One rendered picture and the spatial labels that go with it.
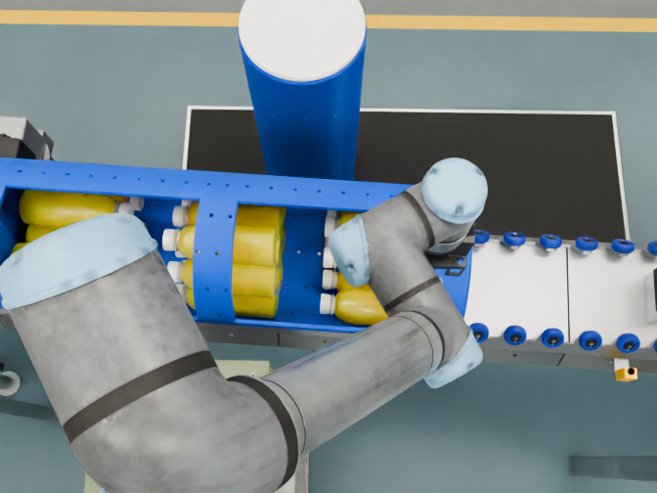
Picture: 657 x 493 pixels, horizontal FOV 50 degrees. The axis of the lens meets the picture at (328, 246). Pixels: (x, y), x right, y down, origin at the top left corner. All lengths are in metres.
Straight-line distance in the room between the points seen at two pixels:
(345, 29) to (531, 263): 0.64
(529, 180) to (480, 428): 0.84
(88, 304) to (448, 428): 1.98
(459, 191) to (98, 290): 0.45
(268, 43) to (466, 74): 1.34
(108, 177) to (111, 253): 0.80
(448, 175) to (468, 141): 1.68
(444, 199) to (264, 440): 0.39
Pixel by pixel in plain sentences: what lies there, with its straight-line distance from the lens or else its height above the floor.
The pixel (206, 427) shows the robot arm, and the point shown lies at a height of 1.87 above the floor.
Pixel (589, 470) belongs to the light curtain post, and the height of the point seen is 0.18.
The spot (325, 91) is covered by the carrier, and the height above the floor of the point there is 0.98.
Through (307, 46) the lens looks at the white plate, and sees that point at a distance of 1.58.
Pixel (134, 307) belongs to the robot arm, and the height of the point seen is 1.89.
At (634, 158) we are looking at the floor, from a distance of 2.82.
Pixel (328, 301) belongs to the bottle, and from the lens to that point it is 1.34.
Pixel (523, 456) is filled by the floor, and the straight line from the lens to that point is 2.45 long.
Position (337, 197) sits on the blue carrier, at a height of 1.21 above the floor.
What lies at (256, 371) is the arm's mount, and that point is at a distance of 1.11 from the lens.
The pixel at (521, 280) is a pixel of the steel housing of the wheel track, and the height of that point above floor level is 0.93.
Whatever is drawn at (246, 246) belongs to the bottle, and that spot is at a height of 1.18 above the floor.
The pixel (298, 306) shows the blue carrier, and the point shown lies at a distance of 1.41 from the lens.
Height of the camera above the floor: 2.36
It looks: 73 degrees down
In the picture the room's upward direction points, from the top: straight up
